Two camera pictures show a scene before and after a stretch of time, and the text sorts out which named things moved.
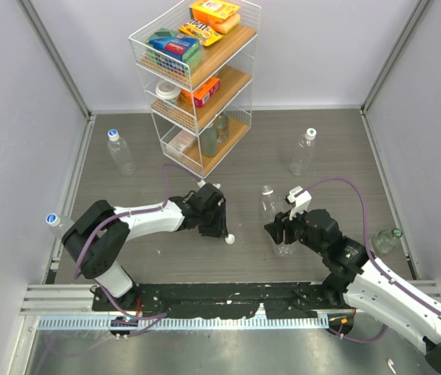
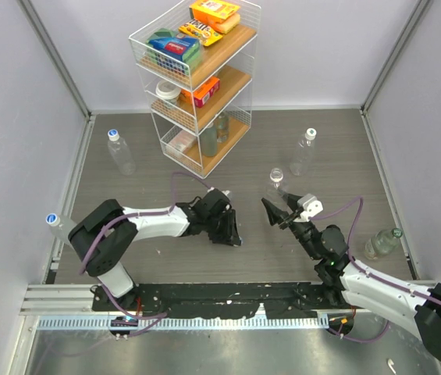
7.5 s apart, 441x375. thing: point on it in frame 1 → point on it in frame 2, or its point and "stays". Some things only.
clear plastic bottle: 303,153 stays
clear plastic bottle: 121,152 stays
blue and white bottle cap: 113,134 stays
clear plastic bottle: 269,208 → 275,192
